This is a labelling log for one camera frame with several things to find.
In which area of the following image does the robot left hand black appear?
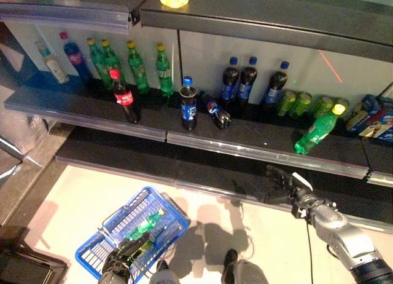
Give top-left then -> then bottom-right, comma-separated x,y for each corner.
101,232 -> 152,280

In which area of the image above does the robot right hand black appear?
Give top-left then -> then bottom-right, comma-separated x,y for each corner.
263,165 -> 308,205

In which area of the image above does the blue plastic shopping basket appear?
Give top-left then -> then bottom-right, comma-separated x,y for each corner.
74,186 -> 192,284

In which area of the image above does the small Pepsi bottle blue cap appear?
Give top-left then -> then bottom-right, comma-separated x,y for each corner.
219,56 -> 241,108
179,76 -> 198,132
200,92 -> 233,130
236,56 -> 259,109
260,60 -> 290,111

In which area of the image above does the robot left leg silver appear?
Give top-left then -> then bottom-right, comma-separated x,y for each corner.
149,259 -> 181,284

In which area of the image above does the robot leg silver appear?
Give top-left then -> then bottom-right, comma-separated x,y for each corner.
149,259 -> 181,284
220,248 -> 270,284

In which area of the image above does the robot right leg silver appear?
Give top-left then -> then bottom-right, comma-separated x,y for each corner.
220,248 -> 270,284

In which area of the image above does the dark wooden cabinet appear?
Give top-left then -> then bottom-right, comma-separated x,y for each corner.
0,227 -> 69,284

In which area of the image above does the grey metal floor ledge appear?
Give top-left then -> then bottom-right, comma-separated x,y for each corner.
0,119 -> 76,228

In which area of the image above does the blue Oreo cookie box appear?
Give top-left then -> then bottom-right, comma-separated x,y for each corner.
360,95 -> 393,147

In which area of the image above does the pale tea bottle green cap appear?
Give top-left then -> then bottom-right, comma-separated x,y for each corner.
34,39 -> 71,85

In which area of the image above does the clear plastic price rail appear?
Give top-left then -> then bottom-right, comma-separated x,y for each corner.
0,2 -> 130,36
166,130 -> 370,179
366,170 -> 393,189
3,101 -> 169,143

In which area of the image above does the black cable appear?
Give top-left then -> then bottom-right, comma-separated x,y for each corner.
305,218 -> 316,284

